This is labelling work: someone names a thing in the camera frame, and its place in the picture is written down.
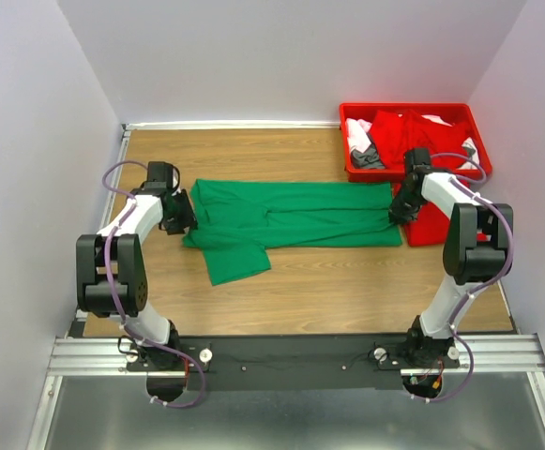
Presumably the green t shirt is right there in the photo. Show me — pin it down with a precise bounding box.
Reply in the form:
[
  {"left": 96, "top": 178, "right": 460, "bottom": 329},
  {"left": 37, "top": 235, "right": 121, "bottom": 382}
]
[{"left": 183, "top": 179, "right": 401, "bottom": 286}]

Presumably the grey t shirt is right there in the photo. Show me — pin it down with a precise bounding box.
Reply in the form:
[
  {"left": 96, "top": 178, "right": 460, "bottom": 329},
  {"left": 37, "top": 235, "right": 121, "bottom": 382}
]
[{"left": 350, "top": 144, "right": 386, "bottom": 170}]

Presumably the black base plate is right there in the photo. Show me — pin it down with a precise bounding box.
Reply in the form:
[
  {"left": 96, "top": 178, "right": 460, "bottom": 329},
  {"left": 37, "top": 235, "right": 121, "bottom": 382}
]
[{"left": 126, "top": 333, "right": 461, "bottom": 394}]

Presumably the white pink t shirt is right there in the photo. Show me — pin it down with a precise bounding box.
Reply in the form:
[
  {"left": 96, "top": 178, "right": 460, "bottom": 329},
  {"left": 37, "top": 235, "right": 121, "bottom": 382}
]
[{"left": 345, "top": 118, "right": 371, "bottom": 152}]

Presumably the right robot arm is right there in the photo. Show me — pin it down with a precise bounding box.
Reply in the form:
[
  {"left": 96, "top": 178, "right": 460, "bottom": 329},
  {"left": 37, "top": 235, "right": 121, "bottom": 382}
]
[{"left": 387, "top": 147, "right": 513, "bottom": 367}]

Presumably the folded red t shirt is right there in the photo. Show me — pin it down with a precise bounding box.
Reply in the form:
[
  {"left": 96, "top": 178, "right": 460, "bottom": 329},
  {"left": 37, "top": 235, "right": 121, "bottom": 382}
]
[{"left": 392, "top": 172, "right": 477, "bottom": 247}]

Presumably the red t shirt in bin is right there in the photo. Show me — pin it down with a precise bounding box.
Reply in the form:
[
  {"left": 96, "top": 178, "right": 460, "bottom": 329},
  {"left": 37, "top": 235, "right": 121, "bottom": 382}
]
[{"left": 370, "top": 110, "right": 472, "bottom": 172}]

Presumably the red plastic bin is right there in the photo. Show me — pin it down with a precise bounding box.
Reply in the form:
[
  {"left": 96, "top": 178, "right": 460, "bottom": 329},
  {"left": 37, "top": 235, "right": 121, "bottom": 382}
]
[{"left": 339, "top": 102, "right": 492, "bottom": 182}]

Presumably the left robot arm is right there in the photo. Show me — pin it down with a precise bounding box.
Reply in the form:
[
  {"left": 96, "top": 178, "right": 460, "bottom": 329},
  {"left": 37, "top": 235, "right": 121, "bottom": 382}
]
[{"left": 76, "top": 160, "right": 198, "bottom": 369}]

